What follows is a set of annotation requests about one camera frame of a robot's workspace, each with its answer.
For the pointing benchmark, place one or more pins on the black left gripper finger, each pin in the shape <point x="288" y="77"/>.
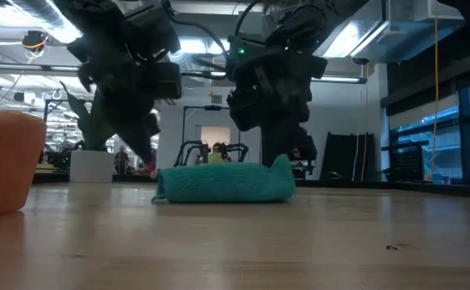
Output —
<point x="138" y="121"/>

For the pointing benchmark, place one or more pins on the black mesh cabinet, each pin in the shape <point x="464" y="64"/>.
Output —
<point x="408" y="163"/>

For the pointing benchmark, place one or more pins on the green plant in white pot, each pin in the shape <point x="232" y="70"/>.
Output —
<point x="91" y="167"/>

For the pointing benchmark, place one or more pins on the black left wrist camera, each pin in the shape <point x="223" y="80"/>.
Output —
<point x="167" y="80"/>

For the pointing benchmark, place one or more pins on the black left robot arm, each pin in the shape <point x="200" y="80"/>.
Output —
<point x="109" y="20"/>

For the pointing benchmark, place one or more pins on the person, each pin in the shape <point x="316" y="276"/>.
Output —
<point x="217" y="158"/>
<point x="121" y="161"/>

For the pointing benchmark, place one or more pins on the teal microfiber towel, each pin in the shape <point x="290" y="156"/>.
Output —
<point x="226" y="183"/>

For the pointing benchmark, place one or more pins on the long fluorescent light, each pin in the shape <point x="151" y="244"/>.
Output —
<point x="339" y="79"/>

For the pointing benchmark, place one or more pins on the narrow black leaning panel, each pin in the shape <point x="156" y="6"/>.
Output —
<point x="367" y="157"/>

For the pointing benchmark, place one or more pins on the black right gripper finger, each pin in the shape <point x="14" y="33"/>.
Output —
<point x="279" y="145"/>

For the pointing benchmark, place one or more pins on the large window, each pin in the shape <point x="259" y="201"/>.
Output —
<point x="440" y="145"/>

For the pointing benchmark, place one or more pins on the black background robot workstation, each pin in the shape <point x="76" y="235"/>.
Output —
<point x="190" y="151"/>

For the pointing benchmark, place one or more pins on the wooden tray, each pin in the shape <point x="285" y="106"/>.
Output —
<point x="9" y="161"/>

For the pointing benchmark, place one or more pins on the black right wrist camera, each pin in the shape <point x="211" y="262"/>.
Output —
<point x="244" y="110"/>

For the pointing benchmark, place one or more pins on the wide black leaning panel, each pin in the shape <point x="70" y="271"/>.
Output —
<point x="339" y="157"/>

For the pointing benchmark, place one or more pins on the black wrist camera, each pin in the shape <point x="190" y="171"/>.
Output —
<point x="244" y="110"/>
<point x="167" y="80"/>

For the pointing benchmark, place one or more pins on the small dark debris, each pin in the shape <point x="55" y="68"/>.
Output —
<point x="391" y="247"/>

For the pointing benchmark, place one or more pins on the silver ventilation duct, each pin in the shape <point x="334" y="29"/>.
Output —
<point x="400" y="24"/>

